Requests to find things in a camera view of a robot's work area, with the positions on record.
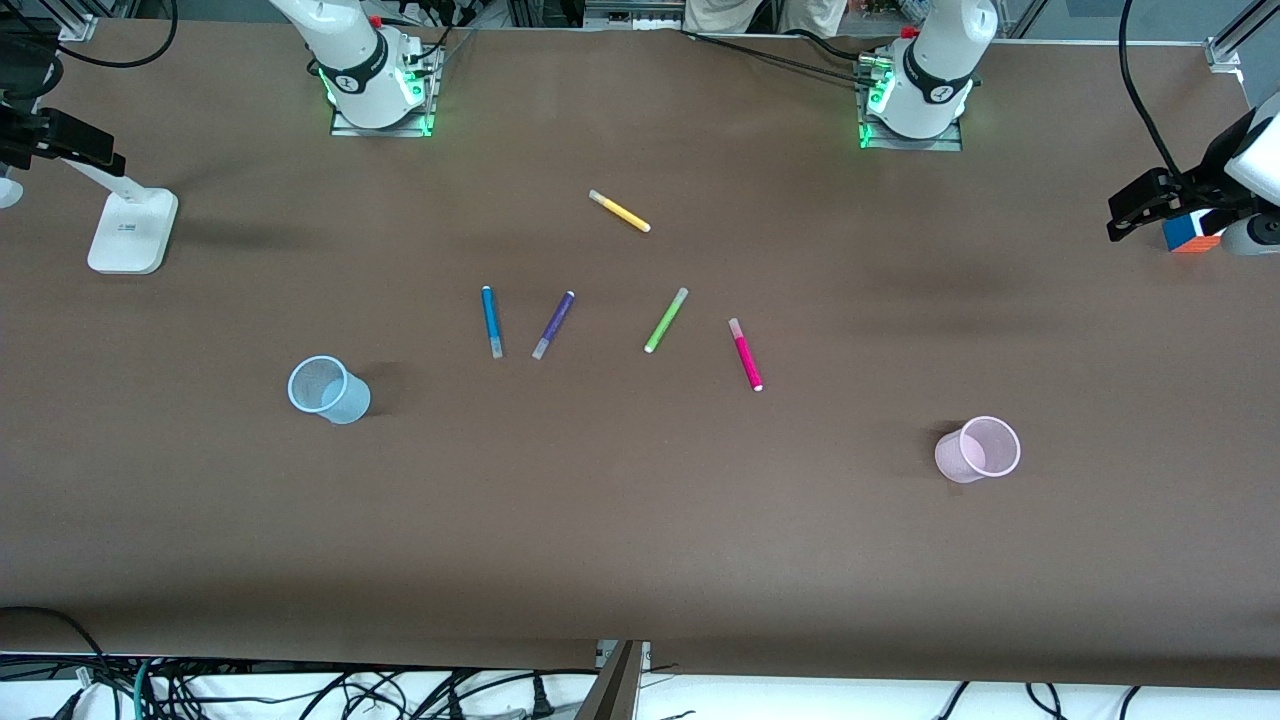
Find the pink marker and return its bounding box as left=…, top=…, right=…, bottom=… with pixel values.
left=728, top=318, right=764, bottom=392

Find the colourful puzzle cube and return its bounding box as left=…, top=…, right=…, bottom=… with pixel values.
left=1163, top=208, right=1225, bottom=254

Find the white desk lamp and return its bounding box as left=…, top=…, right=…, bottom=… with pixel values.
left=60, top=155, right=179, bottom=275

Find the translucent pink plastic cup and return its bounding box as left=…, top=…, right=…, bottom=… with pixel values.
left=935, top=416, right=1022, bottom=485

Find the translucent blue plastic cup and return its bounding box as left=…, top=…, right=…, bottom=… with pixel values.
left=288, top=355, right=372, bottom=425

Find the person in beige trousers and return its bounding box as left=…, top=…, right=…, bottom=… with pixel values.
left=685, top=0, right=849, bottom=36

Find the green marker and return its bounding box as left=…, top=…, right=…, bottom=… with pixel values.
left=643, top=287, right=690, bottom=354

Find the purple marker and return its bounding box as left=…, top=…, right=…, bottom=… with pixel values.
left=531, top=290, right=577, bottom=361

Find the yellow marker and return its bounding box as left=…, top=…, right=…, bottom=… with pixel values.
left=588, top=189, right=652, bottom=234

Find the dark table leg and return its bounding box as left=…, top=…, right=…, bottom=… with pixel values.
left=575, top=640, right=641, bottom=720

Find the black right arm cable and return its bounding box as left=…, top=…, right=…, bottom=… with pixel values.
left=40, top=0, right=179, bottom=69

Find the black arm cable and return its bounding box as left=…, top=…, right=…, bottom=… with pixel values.
left=40, top=0, right=179, bottom=69
left=1117, top=0, right=1187, bottom=177

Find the aluminium frame profile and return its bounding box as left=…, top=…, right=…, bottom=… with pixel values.
left=1205, top=0, right=1280, bottom=73
left=55, top=0, right=101, bottom=41

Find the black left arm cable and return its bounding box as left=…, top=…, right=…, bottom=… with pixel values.
left=1117, top=0, right=1187, bottom=177

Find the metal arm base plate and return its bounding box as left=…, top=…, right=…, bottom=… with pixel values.
left=330, top=45, right=438, bottom=138
left=857, top=55, right=964, bottom=153

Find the thin black table cable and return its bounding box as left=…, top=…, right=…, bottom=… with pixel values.
left=682, top=28, right=875, bottom=81

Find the black floor cable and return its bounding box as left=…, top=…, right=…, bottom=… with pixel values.
left=935, top=683, right=1141, bottom=720
left=0, top=605, right=101, bottom=691

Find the aluminium frame structure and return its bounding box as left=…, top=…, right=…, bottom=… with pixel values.
left=505, top=0, right=691, bottom=29

